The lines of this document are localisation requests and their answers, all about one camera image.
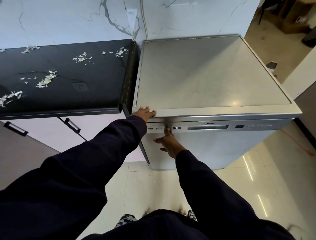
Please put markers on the person's left hand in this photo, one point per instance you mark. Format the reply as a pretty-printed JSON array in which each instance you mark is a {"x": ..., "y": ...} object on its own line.
[{"x": 144, "y": 113}]

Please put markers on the person's right hand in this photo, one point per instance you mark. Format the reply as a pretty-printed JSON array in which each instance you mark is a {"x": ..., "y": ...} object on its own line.
[{"x": 170, "y": 144}]

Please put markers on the silver dishwasher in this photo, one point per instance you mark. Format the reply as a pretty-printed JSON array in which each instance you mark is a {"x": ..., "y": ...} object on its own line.
[{"x": 209, "y": 86}]

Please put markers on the white vegetable peels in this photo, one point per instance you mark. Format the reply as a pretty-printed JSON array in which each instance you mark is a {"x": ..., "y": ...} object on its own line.
[{"x": 47, "y": 80}]

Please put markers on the person's right forearm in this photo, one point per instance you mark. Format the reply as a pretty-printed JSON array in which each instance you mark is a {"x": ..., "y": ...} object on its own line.
[{"x": 222, "y": 202}]

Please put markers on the person's left forearm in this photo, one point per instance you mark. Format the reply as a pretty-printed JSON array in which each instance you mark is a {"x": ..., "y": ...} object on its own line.
[{"x": 74, "y": 178}]

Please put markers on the white base cabinet door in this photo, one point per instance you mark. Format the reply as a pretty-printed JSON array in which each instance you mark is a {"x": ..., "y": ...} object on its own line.
[
  {"x": 42, "y": 133},
  {"x": 98, "y": 128}
]

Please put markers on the white dark paper bag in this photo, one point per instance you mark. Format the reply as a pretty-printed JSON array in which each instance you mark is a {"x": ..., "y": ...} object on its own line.
[{"x": 271, "y": 66}]

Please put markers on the white side base cabinet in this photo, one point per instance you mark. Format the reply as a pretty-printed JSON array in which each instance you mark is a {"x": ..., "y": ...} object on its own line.
[{"x": 19, "y": 158}]

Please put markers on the black framed chair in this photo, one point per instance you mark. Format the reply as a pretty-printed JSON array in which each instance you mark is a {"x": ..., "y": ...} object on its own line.
[{"x": 265, "y": 10}]

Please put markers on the dark low furniture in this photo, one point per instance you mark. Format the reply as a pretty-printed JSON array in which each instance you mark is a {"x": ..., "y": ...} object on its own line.
[{"x": 295, "y": 19}]

